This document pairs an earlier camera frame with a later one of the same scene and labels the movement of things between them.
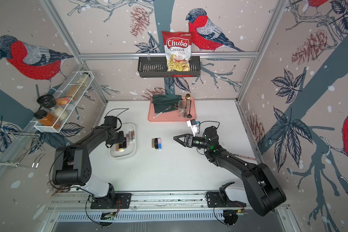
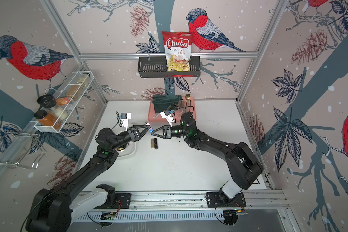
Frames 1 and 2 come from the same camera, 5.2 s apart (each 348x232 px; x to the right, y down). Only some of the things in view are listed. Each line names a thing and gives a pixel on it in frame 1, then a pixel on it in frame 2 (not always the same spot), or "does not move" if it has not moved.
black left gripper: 121,139 to 133,135
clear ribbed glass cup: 182,106 does not move
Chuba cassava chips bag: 178,46 does not move
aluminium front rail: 146,202 does not move
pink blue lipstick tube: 159,143 to 151,129
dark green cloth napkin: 161,102 does not move
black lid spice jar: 48,102 does not move
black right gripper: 189,141 to 165,129
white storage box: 130,152 does not move
